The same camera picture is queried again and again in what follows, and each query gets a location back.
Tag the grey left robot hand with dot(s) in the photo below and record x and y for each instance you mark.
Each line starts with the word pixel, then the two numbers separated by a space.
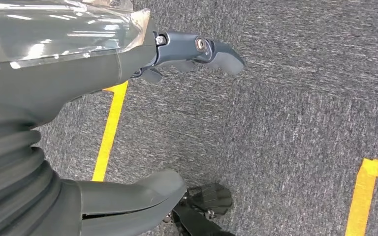
pixel 62 65

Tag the yellow floor tape marking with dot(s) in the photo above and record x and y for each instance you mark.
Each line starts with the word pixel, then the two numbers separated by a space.
pixel 358 202
pixel 110 130

